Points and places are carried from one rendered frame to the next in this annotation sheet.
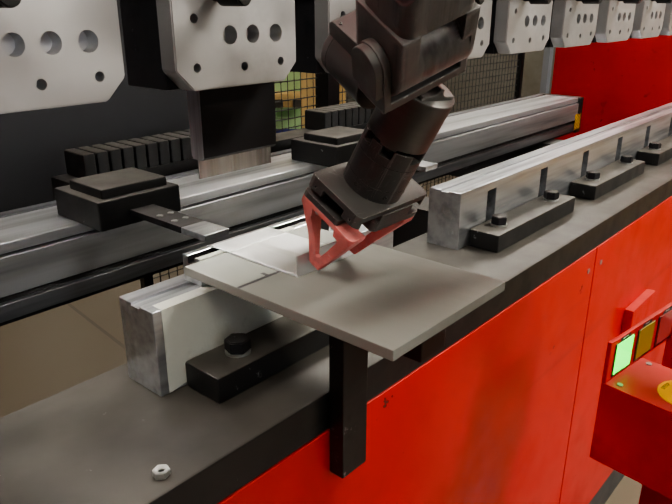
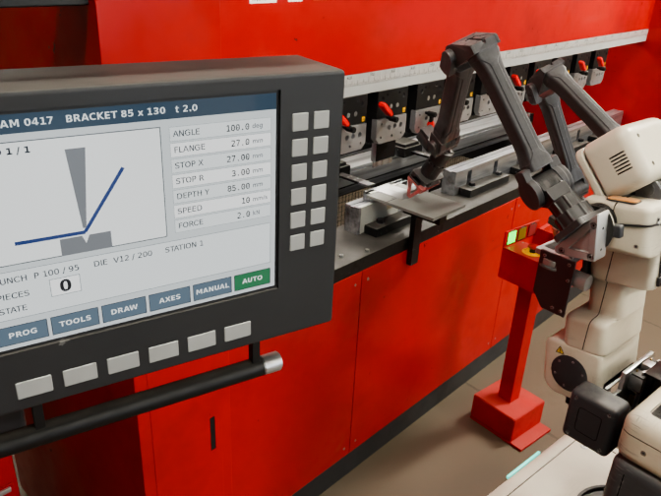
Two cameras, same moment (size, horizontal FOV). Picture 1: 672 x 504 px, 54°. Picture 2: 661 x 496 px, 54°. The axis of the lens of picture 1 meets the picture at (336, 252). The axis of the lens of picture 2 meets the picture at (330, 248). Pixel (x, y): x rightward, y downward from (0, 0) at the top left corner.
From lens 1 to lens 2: 148 cm
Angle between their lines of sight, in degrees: 4
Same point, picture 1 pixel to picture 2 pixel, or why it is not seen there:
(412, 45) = (444, 145)
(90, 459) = (345, 247)
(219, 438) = (379, 245)
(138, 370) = (349, 226)
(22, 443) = not seen: hidden behind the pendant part
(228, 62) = (388, 135)
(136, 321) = (351, 211)
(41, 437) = not seen: hidden behind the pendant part
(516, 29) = (483, 106)
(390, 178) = (434, 172)
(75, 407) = not seen: hidden behind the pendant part
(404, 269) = (435, 199)
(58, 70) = (353, 143)
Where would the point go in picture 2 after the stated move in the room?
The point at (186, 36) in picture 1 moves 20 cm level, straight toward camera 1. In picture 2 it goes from (379, 129) to (396, 148)
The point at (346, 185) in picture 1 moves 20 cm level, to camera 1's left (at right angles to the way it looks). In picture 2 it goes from (421, 173) to (357, 170)
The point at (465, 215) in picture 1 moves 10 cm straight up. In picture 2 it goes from (457, 181) to (460, 155)
